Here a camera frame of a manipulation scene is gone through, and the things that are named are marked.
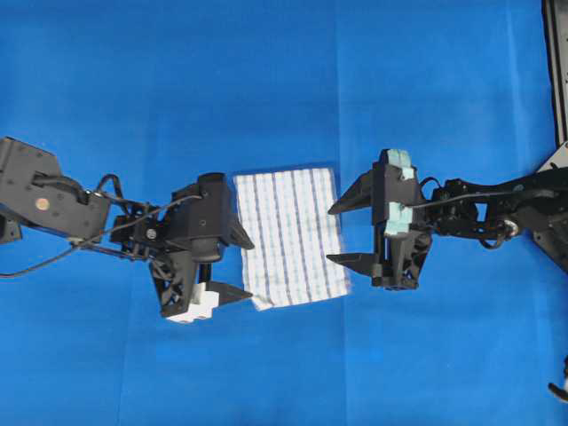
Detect black aluminium frame rail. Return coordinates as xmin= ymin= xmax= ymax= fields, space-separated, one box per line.
xmin=542 ymin=0 xmax=568 ymax=147

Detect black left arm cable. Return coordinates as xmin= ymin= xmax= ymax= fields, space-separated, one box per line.
xmin=0 ymin=173 xmax=205 ymax=280

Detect blue table cloth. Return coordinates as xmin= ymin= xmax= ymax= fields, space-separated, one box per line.
xmin=1 ymin=1 xmax=567 ymax=425

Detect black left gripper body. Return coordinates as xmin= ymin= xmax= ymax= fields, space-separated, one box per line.
xmin=151 ymin=172 xmax=232 ymax=323

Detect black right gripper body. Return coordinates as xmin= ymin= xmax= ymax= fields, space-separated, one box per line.
xmin=371 ymin=148 xmax=432 ymax=290

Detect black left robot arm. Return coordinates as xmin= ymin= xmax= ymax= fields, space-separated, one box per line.
xmin=1 ymin=137 xmax=254 ymax=324

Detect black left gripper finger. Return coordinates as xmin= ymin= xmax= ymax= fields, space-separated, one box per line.
xmin=224 ymin=211 xmax=255 ymax=249
xmin=207 ymin=281 xmax=252 ymax=306

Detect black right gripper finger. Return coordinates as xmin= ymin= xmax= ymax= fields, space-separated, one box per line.
xmin=327 ymin=170 xmax=374 ymax=215
xmin=327 ymin=253 xmax=377 ymax=278

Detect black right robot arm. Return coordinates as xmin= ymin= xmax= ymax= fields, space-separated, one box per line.
xmin=328 ymin=149 xmax=567 ymax=290

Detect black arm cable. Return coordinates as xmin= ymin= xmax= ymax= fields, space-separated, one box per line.
xmin=0 ymin=173 xmax=205 ymax=280
xmin=401 ymin=176 xmax=533 ymax=249

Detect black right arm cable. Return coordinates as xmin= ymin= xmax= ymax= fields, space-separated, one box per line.
xmin=401 ymin=176 xmax=533 ymax=249

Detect blue white checked towel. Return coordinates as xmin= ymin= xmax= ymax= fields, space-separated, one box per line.
xmin=233 ymin=168 xmax=351 ymax=311

